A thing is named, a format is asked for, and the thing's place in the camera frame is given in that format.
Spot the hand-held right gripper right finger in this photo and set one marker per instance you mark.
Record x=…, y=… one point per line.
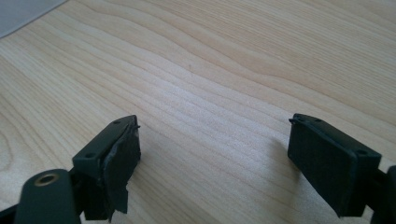
x=323, y=168

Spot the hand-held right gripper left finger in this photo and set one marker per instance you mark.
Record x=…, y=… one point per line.
x=106, y=161

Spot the white round object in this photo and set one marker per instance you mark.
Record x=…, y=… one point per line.
x=18, y=14

